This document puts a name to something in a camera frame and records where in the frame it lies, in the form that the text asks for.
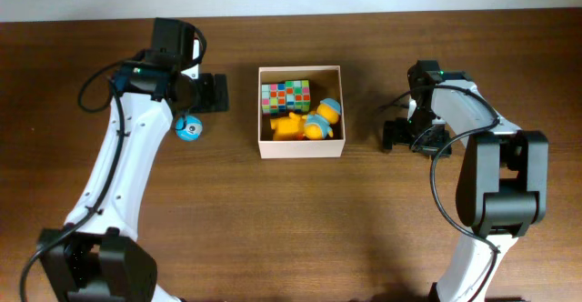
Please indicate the yellow rubber animal toy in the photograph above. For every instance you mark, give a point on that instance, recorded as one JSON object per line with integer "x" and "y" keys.
{"x": 290, "y": 127}

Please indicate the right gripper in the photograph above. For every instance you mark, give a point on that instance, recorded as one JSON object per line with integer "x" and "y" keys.
{"x": 410, "y": 133}

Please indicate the beige open cardboard box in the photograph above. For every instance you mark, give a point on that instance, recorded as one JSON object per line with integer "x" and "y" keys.
{"x": 325, "y": 82}

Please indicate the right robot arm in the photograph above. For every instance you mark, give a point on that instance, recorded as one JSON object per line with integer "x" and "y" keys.
{"x": 502, "y": 186}

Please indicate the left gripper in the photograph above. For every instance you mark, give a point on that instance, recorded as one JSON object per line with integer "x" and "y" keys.
{"x": 211, "y": 103}

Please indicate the blue one-eyed ball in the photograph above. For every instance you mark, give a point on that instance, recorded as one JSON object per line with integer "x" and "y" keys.
{"x": 188, "y": 128}

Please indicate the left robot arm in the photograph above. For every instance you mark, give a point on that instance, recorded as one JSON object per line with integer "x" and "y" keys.
{"x": 95, "y": 255}

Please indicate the colourful puzzle cube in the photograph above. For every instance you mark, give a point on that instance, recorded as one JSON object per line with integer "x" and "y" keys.
{"x": 273, "y": 99}
{"x": 298, "y": 95}

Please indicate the orange duck with blue hat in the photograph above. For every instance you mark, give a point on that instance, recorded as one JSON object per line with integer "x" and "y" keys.
{"x": 318, "y": 124}

